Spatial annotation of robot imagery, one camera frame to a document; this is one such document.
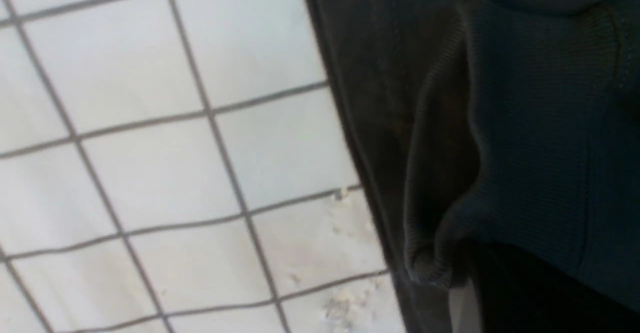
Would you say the dark gray long-sleeve top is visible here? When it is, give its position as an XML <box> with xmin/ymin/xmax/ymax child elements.
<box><xmin>306</xmin><ymin>0</ymin><xmax>640</xmax><ymax>333</ymax></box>

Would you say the white grid table cover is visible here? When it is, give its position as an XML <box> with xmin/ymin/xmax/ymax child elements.
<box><xmin>0</xmin><ymin>0</ymin><xmax>407</xmax><ymax>333</ymax></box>

